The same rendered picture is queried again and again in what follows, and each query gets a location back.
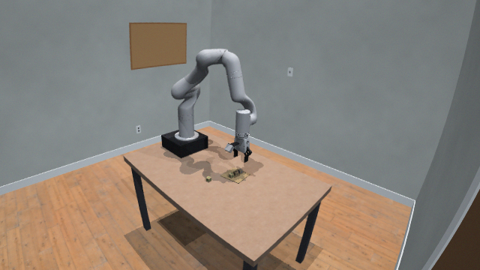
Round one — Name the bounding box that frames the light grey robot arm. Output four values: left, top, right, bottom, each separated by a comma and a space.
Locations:
171, 49, 257, 141

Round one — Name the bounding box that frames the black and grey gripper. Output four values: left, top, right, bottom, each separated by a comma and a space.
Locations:
233, 136, 252, 162

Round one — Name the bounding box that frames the tan flat mat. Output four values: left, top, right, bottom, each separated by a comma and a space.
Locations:
221, 167, 250, 184

